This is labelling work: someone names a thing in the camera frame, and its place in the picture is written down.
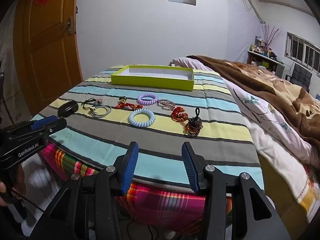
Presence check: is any dark beaded bracelet black loop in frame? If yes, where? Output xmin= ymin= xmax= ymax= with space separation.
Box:
xmin=185 ymin=107 xmax=203 ymax=138

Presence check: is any black smart wristband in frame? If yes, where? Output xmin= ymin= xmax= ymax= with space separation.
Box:
xmin=57 ymin=100 xmax=79 ymax=118

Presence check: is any blue spiral hair tie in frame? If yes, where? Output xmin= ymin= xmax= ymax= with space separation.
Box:
xmin=128 ymin=108 xmax=156 ymax=129

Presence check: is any red orange woven bracelet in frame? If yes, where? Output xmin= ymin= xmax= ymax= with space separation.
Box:
xmin=170 ymin=106 xmax=189 ymax=125

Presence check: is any red rope bracelet gold charm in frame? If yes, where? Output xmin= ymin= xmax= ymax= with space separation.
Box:
xmin=115 ymin=96 xmax=143 ymax=111

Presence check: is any purple spiral hair tie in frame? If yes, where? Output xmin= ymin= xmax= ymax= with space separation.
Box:
xmin=137 ymin=92 xmax=160 ymax=106

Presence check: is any grey hair tie with flower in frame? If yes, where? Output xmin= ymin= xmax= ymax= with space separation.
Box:
xmin=89 ymin=105 xmax=112 ymax=119

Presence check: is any pink beaded bracelet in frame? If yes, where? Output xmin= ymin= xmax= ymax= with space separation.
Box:
xmin=157 ymin=99 xmax=177 ymax=111

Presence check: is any person left hand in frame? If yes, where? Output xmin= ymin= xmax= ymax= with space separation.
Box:
xmin=1 ymin=165 xmax=26 ymax=206

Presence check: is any striped blanket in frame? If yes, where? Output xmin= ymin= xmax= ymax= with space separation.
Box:
xmin=35 ymin=67 xmax=264 ymax=191

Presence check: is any colorful plaid sheet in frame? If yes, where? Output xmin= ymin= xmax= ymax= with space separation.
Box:
xmin=38 ymin=142 xmax=233 ymax=230

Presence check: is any orange wooden door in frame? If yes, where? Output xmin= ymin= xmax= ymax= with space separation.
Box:
xmin=13 ymin=0 xmax=83 ymax=115

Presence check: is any green shallow cardboard box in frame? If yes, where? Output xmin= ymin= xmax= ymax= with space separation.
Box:
xmin=111 ymin=65 xmax=194 ymax=92

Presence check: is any door latch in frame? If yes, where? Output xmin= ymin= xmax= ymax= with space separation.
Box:
xmin=67 ymin=17 xmax=74 ymax=36

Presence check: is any brown floral fleece blanket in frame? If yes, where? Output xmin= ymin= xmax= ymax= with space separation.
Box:
xmin=189 ymin=55 xmax=319 ymax=150

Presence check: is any cluttered desk shelf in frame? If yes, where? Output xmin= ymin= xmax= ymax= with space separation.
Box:
xmin=247 ymin=36 xmax=285 ymax=78

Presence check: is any black chair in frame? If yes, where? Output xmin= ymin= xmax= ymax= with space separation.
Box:
xmin=285 ymin=64 xmax=312 ymax=92

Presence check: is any purple branch decoration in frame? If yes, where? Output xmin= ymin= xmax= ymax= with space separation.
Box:
xmin=261 ymin=23 xmax=284 ymax=51

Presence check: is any window with bars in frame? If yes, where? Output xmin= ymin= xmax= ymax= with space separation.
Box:
xmin=285 ymin=32 xmax=320 ymax=76

